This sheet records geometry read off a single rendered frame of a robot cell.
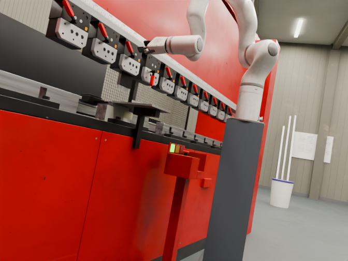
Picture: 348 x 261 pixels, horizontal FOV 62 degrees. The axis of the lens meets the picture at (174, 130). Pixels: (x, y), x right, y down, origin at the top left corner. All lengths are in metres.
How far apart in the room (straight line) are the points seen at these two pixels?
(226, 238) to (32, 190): 0.87
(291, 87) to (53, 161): 11.20
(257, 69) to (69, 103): 0.91
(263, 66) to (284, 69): 10.65
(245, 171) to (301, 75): 10.83
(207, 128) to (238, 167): 2.32
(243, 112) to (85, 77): 1.16
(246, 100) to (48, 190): 0.98
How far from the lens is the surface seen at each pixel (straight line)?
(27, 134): 1.14
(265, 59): 1.52
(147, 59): 1.78
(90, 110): 1.83
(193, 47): 1.35
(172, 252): 1.78
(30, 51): 1.92
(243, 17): 1.59
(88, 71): 2.18
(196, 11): 1.44
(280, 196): 6.87
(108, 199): 1.49
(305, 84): 12.10
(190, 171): 1.61
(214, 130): 3.69
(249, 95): 1.51
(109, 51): 1.54
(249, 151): 1.44
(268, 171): 11.57
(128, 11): 1.68
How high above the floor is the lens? 0.80
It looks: 4 degrees up
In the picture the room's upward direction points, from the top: 10 degrees clockwise
